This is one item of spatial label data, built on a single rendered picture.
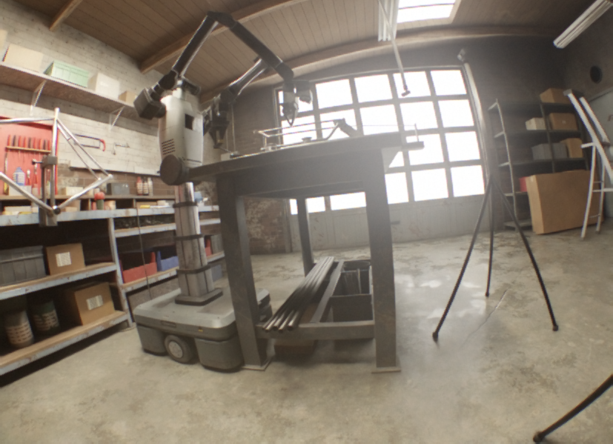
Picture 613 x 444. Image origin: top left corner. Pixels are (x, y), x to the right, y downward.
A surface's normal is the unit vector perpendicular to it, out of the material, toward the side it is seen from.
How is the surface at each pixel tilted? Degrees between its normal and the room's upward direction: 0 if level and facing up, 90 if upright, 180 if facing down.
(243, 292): 90
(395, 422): 0
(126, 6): 174
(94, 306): 90
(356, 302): 90
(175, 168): 90
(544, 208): 81
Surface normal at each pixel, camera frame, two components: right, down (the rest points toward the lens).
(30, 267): 0.97, -0.11
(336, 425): -0.11, -0.99
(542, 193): -0.23, -0.11
